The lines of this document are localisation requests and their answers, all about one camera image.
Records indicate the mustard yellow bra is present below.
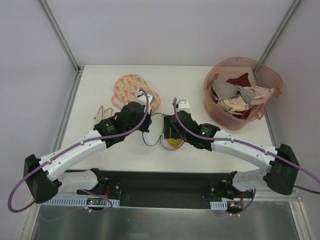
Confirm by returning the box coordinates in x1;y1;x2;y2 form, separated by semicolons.
167;138;184;149

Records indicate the white mesh laundry bag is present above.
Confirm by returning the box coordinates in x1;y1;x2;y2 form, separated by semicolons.
142;112;185;151

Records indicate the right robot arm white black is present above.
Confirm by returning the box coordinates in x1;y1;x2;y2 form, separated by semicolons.
167;110;299;198

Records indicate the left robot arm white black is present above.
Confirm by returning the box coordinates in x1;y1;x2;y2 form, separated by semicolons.
23;101;151;204

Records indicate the floral pink laundry pouch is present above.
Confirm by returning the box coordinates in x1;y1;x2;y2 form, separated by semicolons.
111;74;161;112

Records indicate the small beige mesh bag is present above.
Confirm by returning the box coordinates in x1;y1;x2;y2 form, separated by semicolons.
93;105;114;122

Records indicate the grey bra in tub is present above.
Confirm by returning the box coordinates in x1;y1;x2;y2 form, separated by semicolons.
210;79;256;106

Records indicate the pink bra in tub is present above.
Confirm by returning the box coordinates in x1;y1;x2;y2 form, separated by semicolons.
217;86;275;113

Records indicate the pink translucent plastic tub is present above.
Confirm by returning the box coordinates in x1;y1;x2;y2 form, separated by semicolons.
203;57;283;131

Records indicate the dark red garment in tub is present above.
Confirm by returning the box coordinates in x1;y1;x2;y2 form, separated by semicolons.
227;72;251;87

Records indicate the right controller board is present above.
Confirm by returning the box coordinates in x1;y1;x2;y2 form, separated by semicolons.
209;200;244;211

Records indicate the controller board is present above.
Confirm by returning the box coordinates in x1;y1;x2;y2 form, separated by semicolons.
209;200;244;211
43;196;120;208

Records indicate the left controller board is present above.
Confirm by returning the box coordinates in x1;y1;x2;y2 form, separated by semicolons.
43;196;120;208

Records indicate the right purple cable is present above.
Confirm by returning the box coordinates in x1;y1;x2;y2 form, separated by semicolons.
172;97;320;217

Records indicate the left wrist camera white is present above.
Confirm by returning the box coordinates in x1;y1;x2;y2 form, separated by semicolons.
135;89;155;108

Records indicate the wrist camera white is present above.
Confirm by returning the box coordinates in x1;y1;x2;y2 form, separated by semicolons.
172;98;191;113
135;89;155;108

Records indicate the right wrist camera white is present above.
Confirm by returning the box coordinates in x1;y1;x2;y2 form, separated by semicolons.
172;98;191;113

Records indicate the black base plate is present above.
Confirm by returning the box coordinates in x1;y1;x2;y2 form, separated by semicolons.
76;167;287;208

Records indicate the left aluminium frame post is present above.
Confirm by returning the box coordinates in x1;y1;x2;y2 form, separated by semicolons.
38;0;85;73

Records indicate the aluminium frame post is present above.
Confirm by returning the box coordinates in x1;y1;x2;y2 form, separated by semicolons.
258;0;303;64
38;0;85;73

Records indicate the aluminium front rail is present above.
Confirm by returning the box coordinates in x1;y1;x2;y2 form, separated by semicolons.
254;189;302;202

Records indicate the right aluminium frame post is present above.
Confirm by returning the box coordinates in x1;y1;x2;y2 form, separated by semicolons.
258;0;303;64

